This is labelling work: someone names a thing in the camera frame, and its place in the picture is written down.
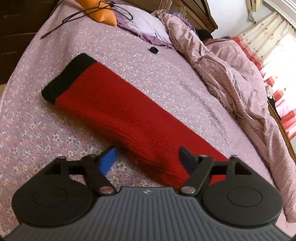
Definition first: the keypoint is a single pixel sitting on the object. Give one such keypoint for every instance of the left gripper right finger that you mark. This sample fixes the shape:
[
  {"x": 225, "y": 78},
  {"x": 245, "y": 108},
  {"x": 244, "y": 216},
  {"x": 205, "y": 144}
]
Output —
[{"x": 230, "y": 191}]

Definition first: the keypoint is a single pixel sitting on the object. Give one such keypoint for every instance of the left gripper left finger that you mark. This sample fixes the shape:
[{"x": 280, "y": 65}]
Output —
[{"x": 64, "y": 191}]

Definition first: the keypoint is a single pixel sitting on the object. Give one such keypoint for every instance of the red knit sweater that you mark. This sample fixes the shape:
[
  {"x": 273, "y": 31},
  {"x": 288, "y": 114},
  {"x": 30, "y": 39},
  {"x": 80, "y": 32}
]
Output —
[{"x": 148, "y": 135}]

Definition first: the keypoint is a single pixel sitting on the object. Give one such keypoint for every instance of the pink crumpled duvet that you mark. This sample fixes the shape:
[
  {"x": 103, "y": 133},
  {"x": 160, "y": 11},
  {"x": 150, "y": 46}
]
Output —
[{"x": 240, "y": 100}]

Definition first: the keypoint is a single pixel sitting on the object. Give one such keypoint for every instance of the red white floral curtain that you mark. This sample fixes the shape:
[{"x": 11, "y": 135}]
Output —
[{"x": 270, "y": 45}]

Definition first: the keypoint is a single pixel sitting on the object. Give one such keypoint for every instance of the small black object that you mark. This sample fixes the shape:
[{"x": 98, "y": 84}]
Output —
[{"x": 154, "y": 50}]

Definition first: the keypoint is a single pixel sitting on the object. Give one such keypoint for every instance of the dark wooden nightstand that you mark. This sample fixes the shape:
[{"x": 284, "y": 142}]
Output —
[{"x": 20, "y": 20}]

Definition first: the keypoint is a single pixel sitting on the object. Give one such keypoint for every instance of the brown wooden headboard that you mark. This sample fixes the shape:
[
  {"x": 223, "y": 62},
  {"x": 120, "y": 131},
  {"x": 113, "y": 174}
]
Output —
[{"x": 197, "y": 12}]

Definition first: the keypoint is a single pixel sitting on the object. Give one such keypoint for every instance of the orange cushion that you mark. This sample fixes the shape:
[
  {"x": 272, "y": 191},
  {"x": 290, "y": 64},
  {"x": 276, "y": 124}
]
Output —
[{"x": 99, "y": 11}]

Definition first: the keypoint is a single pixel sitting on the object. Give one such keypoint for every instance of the lilac pillow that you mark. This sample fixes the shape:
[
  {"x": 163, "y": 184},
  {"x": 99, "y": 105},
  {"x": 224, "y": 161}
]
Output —
[{"x": 141, "y": 23}]

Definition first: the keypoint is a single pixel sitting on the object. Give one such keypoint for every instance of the cream wall air conditioner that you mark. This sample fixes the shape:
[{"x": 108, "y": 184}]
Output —
[{"x": 252, "y": 7}]

